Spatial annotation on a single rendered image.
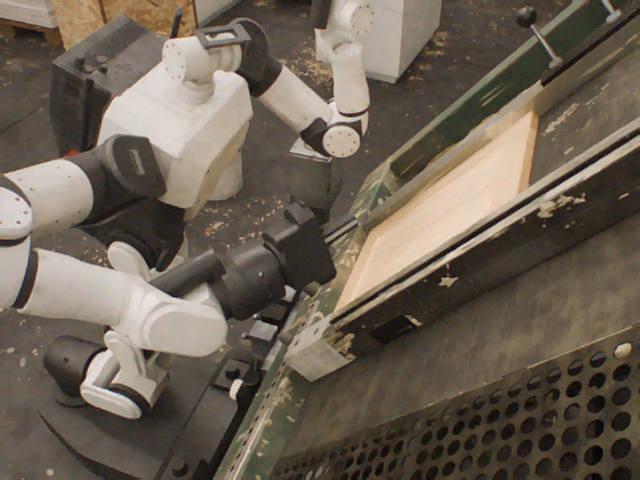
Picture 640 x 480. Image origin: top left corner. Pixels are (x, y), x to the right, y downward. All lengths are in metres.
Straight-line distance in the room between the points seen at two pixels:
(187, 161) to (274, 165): 2.18
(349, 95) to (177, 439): 1.17
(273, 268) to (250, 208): 2.13
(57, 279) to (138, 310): 0.10
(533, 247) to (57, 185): 0.60
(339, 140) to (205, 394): 1.04
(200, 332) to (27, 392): 1.74
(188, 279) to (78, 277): 0.13
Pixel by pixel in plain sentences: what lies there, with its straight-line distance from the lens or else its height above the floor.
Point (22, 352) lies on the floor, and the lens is 2.57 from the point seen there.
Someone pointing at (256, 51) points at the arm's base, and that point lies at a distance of 1.21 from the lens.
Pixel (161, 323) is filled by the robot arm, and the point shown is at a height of 1.31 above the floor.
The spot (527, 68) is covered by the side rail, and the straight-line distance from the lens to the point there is 1.41.
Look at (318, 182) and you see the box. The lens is 1.63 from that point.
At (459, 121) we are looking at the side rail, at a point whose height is 1.08.
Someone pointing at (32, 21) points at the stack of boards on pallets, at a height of 0.17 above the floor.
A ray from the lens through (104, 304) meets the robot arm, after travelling 0.72.
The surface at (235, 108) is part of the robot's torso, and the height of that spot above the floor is 1.30.
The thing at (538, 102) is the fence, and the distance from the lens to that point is 1.17.
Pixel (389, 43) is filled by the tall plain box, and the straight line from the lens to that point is 3.76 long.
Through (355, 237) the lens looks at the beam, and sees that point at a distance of 1.39.
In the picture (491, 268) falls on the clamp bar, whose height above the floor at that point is 1.28.
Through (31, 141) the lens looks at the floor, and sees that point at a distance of 3.73.
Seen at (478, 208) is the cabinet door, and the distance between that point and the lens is 1.03.
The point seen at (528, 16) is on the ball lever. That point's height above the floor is 1.43.
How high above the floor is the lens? 1.85
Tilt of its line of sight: 43 degrees down
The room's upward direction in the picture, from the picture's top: straight up
